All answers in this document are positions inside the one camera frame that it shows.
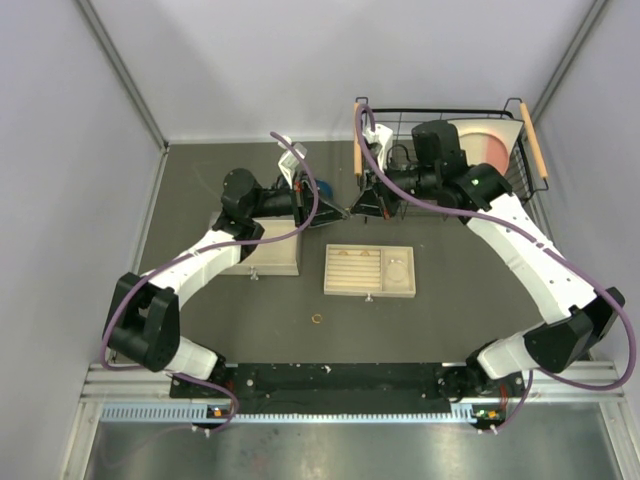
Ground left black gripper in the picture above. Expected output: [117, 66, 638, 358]
[249, 171, 350, 231]

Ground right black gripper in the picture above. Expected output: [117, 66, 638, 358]
[349, 154, 439, 222]

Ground beige jewelry tray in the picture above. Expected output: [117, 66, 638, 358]
[323, 244, 417, 299]

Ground silver pearl bracelet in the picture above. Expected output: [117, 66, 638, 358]
[385, 257, 412, 284]

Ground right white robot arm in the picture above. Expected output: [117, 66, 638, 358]
[354, 118, 634, 396]

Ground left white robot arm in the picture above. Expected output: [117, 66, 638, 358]
[101, 168, 348, 397]

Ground beige jewelry box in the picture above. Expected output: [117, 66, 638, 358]
[222, 217, 301, 278]

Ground cream and pink plate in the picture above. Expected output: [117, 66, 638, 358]
[449, 118, 523, 176]

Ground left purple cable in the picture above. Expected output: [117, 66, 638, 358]
[101, 131, 321, 436]

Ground purple cable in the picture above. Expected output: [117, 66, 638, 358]
[101, 131, 321, 436]
[353, 103, 640, 435]

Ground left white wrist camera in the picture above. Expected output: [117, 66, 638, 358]
[278, 136, 307, 188]

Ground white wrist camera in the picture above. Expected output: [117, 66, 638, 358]
[278, 136, 307, 188]
[363, 124, 394, 171]

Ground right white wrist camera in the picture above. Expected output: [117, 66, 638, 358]
[363, 124, 394, 171]

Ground black wire dish rack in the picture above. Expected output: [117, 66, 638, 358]
[354, 97, 549, 218]

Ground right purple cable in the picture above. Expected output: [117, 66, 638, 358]
[353, 103, 640, 435]

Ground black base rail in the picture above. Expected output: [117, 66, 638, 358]
[169, 362, 529, 401]

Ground blue-grey cable duct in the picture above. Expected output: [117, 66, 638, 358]
[99, 400, 480, 425]

